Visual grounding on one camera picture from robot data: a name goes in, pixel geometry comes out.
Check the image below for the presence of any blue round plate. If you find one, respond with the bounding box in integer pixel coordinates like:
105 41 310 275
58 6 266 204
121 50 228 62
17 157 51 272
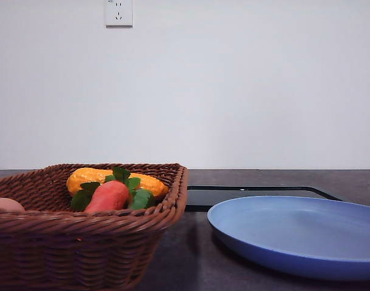
207 196 370 279

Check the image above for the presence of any brown egg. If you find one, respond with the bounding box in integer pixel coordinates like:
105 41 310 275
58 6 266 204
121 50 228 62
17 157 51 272
0 198 25 214

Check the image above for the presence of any brown wicker basket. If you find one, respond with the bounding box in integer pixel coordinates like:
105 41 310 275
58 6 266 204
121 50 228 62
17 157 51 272
0 163 189 291

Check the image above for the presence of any black rectangular tray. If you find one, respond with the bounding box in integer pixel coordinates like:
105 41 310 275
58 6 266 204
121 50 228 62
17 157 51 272
186 186 343 212

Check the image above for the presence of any green toy leafy vegetable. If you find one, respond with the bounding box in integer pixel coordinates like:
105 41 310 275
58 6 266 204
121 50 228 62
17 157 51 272
70 166 155 211

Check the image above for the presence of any red toy carrot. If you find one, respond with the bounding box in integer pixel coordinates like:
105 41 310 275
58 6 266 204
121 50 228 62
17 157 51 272
84 181 130 213

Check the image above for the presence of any yellow toy corn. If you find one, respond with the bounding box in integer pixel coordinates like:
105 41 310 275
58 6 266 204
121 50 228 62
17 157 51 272
67 168 168 197

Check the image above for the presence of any white wall power socket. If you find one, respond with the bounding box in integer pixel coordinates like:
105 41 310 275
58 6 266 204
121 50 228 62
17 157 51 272
106 0 133 29

